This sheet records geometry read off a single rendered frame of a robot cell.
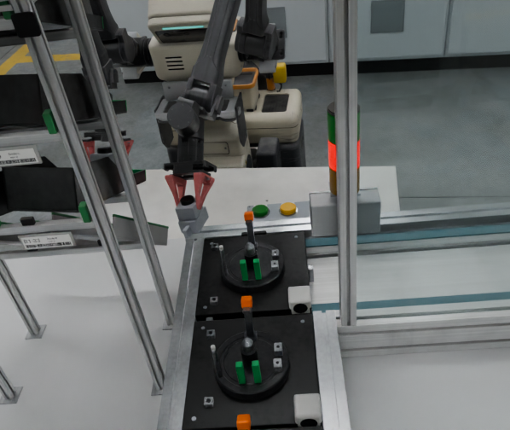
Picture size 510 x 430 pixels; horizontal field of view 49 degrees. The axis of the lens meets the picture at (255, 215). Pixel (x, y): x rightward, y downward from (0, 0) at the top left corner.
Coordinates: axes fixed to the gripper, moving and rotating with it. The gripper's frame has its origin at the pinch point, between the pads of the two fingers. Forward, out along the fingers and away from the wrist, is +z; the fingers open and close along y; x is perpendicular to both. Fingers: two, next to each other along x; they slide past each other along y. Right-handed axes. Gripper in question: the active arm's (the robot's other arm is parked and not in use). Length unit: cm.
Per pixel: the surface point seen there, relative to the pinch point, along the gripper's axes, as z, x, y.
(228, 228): 2.7, 18.3, 1.4
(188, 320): 24.3, -1.9, 1.4
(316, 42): -160, 259, -36
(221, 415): 39.8, -15.0, 15.0
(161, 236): 6.0, 3.8, -8.8
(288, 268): 13.1, 10.8, 19.2
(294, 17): -173, 243, -48
